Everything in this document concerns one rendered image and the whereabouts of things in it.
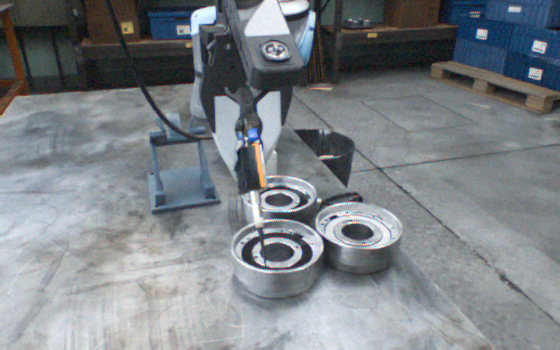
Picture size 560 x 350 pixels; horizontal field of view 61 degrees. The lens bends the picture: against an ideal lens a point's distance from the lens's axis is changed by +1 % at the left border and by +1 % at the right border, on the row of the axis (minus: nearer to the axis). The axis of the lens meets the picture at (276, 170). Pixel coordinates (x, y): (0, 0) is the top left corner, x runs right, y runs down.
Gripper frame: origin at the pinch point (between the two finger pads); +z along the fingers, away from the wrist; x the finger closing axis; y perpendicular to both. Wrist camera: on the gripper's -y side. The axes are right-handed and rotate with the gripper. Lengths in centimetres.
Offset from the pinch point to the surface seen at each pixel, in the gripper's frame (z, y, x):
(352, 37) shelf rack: 53, 341, -178
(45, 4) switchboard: 22, 379, 70
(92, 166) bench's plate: 13.2, 33.8, 19.9
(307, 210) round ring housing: 9.8, 3.3, -8.5
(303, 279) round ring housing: 10.6, -8.8, -3.5
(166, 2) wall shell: 25, 402, -24
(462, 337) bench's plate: 13.1, -18.5, -16.5
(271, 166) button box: 11.0, 20.1, -8.5
